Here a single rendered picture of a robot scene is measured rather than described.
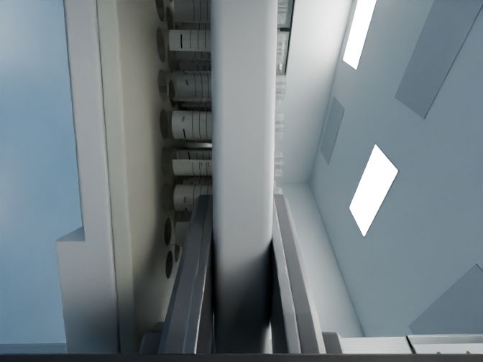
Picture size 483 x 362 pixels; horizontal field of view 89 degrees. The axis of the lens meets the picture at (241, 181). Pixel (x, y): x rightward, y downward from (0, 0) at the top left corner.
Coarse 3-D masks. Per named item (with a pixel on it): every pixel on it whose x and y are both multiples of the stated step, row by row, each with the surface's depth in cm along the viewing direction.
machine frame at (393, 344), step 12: (0, 348) 43; (12, 348) 43; (24, 348) 43; (36, 348) 43; (48, 348) 43; (60, 348) 43; (348, 348) 44; (360, 348) 44; (372, 348) 44; (384, 348) 44; (396, 348) 44; (408, 348) 44
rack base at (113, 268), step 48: (96, 0) 7; (144, 0) 9; (96, 48) 7; (144, 48) 9; (96, 96) 7; (144, 96) 9; (96, 144) 7; (144, 144) 9; (192, 144) 19; (96, 192) 8; (144, 192) 9; (96, 240) 8; (144, 240) 9; (96, 288) 8; (144, 288) 9; (96, 336) 8
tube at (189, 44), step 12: (168, 36) 11; (180, 36) 11; (192, 36) 11; (204, 36) 11; (168, 48) 11; (180, 48) 11; (192, 48) 11; (204, 48) 11; (168, 60) 11; (180, 60) 11; (192, 60) 11; (204, 60) 11; (276, 60) 11
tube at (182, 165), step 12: (168, 156) 11; (180, 156) 11; (192, 156) 11; (204, 156) 11; (276, 156) 11; (168, 168) 11; (180, 168) 11; (192, 168) 11; (204, 168) 11; (276, 168) 11
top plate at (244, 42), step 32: (224, 0) 7; (256, 0) 7; (224, 32) 7; (256, 32) 7; (224, 64) 7; (256, 64) 7; (224, 96) 7; (256, 96) 7; (224, 128) 7; (256, 128) 7; (224, 160) 8; (256, 160) 8; (224, 192) 8; (256, 192) 8; (224, 224) 8; (256, 224) 8; (224, 256) 8; (256, 256) 8; (224, 288) 8; (256, 288) 8; (224, 320) 8; (256, 320) 8; (224, 352) 8; (256, 352) 8
